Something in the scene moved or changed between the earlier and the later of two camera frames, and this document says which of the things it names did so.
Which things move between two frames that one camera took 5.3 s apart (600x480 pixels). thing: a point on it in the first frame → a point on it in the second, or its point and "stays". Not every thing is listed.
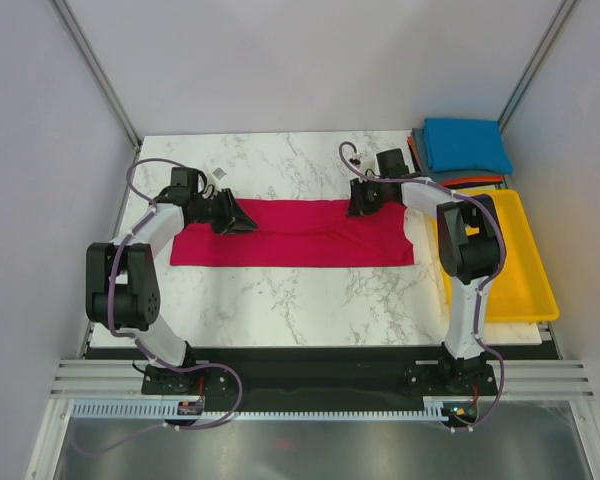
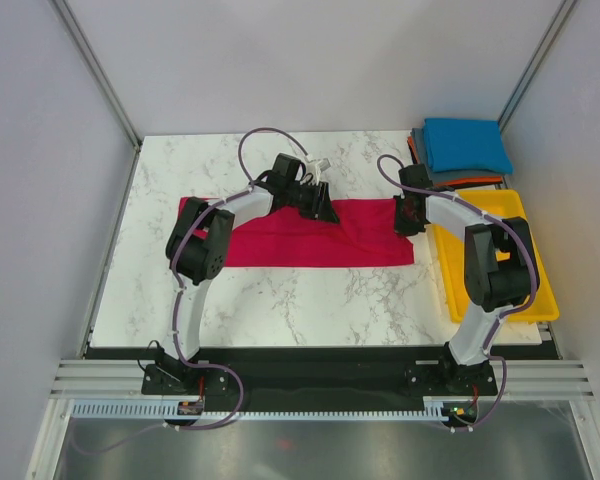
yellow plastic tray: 522,292 stays
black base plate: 322,375 stays
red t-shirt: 299,233 stays
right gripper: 357,204 → 399,226
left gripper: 234,220 → 320,208
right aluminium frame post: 553,30 stays
